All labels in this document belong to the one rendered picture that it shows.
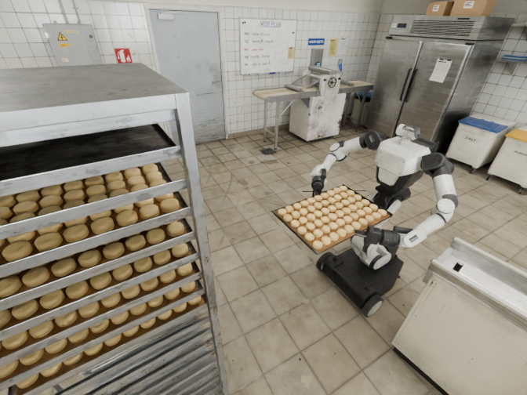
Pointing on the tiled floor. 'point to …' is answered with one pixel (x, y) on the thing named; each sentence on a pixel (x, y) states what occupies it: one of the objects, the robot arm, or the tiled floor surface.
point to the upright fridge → (414, 63)
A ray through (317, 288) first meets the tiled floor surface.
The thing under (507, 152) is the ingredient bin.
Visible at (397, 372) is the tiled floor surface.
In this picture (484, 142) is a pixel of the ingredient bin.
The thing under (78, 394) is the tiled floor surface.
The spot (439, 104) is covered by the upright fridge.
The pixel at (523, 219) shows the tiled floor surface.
